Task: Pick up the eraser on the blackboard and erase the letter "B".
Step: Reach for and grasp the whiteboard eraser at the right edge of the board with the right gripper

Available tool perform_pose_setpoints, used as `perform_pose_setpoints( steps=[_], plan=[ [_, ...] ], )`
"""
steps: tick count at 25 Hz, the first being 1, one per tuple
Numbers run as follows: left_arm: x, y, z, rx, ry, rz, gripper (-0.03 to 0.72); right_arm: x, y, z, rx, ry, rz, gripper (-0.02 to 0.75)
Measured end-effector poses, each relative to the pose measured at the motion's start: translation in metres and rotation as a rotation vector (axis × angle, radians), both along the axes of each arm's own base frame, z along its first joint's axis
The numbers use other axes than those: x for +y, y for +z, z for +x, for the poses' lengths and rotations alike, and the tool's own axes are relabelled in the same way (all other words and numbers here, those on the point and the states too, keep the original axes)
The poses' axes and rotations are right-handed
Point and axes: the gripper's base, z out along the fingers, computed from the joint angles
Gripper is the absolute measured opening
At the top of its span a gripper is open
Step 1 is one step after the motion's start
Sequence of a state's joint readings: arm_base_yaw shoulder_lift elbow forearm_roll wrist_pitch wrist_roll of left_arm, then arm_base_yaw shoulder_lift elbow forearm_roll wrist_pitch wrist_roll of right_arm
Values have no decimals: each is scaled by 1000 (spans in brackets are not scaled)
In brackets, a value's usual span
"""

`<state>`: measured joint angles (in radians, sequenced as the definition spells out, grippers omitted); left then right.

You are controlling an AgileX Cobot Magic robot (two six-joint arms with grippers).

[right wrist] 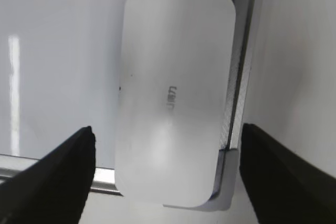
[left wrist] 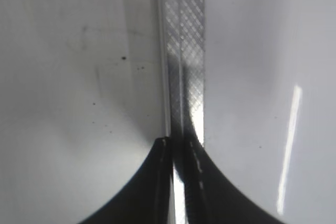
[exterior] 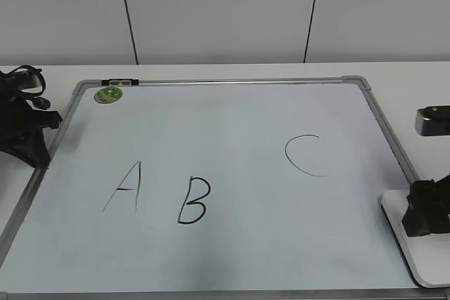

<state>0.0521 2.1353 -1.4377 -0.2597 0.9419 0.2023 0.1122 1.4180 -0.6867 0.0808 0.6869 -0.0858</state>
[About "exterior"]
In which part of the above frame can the black silver board clip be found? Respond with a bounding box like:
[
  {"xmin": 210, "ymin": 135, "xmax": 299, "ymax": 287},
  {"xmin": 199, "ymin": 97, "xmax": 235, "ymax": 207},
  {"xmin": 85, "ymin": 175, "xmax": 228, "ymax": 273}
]
[{"xmin": 101, "ymin": 78, "xmax": 139, "ymax": 86}]

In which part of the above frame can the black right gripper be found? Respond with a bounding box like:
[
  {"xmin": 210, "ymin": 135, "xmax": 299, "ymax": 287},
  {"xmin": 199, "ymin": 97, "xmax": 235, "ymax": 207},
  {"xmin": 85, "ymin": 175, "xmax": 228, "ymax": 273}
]
[{"xmin": 401, "ymin": 176, "xmax": 449, "ymax": 237}]

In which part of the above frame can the white whiteboard eraser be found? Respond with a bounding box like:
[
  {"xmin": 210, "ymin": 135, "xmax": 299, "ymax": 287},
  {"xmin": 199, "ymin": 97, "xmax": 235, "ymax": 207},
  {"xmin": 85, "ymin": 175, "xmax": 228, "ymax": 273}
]
[{"xmin": 381, "ymin": 190, "xmax": 449, "ymax": 289}]

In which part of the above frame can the round green magnet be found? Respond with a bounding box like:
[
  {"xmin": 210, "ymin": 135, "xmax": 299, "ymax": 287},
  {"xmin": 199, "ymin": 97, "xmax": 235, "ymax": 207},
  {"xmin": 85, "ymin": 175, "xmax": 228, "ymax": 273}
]
[{"xmin": 94, "ymin": 86, "xmax": 123, "ymax": 104}]

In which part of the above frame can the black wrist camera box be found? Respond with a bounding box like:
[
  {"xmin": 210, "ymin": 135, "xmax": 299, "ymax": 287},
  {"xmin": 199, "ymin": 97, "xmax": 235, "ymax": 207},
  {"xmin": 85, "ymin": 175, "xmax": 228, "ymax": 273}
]
[{"xmin": 415, "ymin": 105, "xmax": 450, "ymax": 136}]

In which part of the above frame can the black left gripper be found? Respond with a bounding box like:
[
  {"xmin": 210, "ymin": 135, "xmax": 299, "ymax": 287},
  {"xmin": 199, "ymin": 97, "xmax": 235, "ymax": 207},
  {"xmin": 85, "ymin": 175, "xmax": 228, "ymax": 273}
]
[{"xmin": 1, "ymin": 71, "xmax": 63, "ymax": 168}]

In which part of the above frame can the white framed whiteboard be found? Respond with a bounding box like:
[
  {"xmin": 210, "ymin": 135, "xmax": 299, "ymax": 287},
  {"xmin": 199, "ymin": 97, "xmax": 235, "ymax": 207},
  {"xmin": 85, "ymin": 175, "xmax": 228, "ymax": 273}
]
[{"xmin": 1, "ymin": 77, "xmax": 449, "ymax": 299}]

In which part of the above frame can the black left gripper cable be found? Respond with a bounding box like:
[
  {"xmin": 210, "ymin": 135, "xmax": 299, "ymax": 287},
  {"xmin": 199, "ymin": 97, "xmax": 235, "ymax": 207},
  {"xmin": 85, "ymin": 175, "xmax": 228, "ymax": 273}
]
[{"xmin": 6, "ymin": 65, "xmax": 52, "ymax": 110}]

